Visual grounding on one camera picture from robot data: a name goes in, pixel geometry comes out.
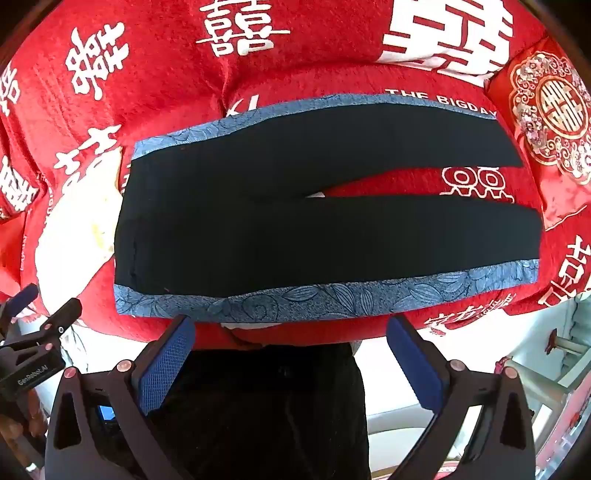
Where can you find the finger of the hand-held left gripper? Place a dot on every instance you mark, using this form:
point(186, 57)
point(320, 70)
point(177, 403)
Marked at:
point(23, 296)
point(62, 317)

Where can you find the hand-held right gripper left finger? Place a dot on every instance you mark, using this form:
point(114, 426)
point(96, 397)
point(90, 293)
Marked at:
point(166, 364)

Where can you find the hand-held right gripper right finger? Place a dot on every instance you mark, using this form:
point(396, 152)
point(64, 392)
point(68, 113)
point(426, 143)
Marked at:
point(415, 364)

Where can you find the black pants with blue trim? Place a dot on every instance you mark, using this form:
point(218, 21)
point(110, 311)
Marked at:
point(277, 230)

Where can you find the person's left hand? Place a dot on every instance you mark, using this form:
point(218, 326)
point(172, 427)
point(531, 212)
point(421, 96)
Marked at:
point(32, 417)

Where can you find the person's black clothing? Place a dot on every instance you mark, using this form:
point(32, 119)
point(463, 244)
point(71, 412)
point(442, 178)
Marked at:
point(258, 415)

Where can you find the metal rack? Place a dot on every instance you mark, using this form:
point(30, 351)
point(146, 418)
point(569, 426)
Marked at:
point(549, 383)

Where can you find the red embroidered pillow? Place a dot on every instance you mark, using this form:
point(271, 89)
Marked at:
point(549, 106)

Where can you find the red printed blanket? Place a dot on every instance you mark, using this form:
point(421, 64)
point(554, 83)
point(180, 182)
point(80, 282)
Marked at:
point(300, 60)

